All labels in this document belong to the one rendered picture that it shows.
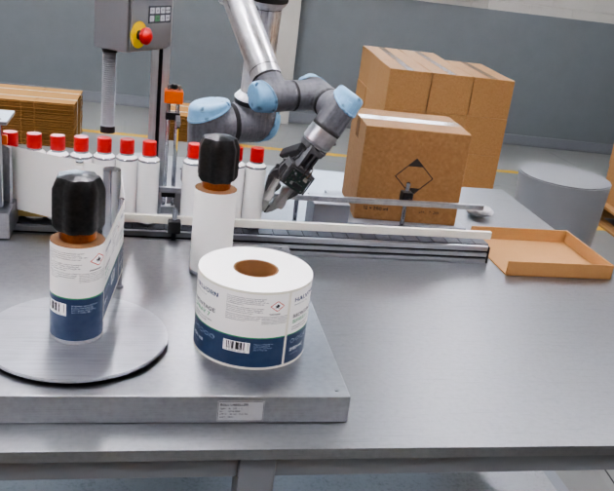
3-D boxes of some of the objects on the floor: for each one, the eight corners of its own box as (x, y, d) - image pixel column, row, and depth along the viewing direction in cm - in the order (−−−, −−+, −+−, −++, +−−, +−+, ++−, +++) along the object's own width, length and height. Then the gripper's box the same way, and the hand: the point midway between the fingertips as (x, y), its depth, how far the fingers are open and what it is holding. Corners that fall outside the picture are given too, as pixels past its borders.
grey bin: (510, 301, 398) (536, 184, 376) (484, 266, 441) (507, 159, 418) (595, 308, 403) (628, 193, 381) (562, 272, 445) (590, 167, 423)
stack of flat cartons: (-20, 140, 554) (-22, 96, 543) (-5, 124, 602) (-6, 82, 591) (74, 147, 565) (74, 104, 554) (83, 131, 614) (83, 90, 603)
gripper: (303, 139, 185) (251, 210, 190) (333, 160, 189) (282, 230, 193) (297, 131, 193) (248, 200, 198) (326, 150, 196) (277, 218, 201)
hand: (266, 207), depth 198 cm, fingers closed, pressing on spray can
